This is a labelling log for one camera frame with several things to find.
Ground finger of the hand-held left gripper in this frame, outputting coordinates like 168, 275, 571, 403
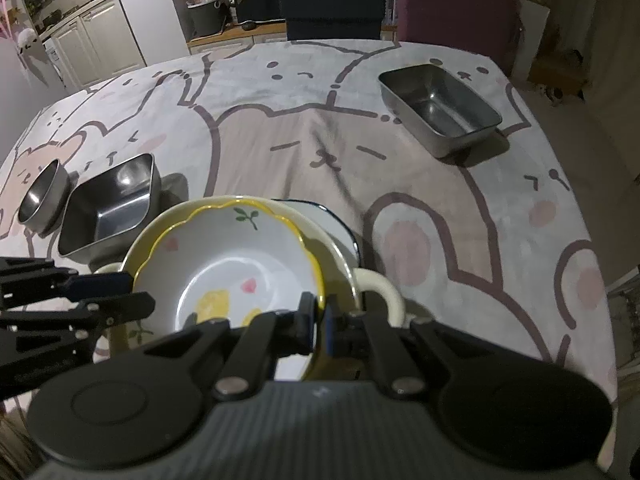
0, 292, 157, 362
0, 257, 134, 314

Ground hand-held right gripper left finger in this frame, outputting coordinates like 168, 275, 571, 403
142, 293, 321, 401

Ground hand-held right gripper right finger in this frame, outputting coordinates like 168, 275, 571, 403
322, 307, 501, 401

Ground large steel rectangular tray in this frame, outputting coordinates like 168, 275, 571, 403
57, 152, 162, 261

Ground cream oval dish with handles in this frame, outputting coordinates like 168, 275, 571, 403
92, 195, 405, 383

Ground floral bowl with yellow rim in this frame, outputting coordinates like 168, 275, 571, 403
131, 199, 328, 382

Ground round steel bowl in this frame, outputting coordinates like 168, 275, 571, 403
17, 159, 71, 234

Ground white square leaf-print plate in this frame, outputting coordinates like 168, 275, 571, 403
272, 199, 362, 266

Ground bear-print tablecloth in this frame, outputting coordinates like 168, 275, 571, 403
0, 37, 621, 411

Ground white base cabinets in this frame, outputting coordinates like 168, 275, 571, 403
40, 0, 148, 92

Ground small steel rectangular container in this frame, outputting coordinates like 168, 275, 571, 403
378, 64, 503, 159

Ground white plush toy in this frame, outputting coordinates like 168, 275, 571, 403
15, 27, 39, 54

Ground tall white cabinet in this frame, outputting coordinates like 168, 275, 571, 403
105, 0, 191, 67

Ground grey bin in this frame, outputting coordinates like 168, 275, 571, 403
187, 0, 226, 39

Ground wooden low cabinet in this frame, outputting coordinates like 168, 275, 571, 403
187, 20, 289, 54

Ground dark blue chair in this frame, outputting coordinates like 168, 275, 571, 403
276, 0, 389, 42

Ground wooden stool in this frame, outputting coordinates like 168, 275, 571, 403
529, 52, 592, 103

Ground maroon chair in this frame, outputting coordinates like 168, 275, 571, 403
396, 0, 522, 77

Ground white board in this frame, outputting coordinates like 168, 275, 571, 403
515, 0, 551, 81

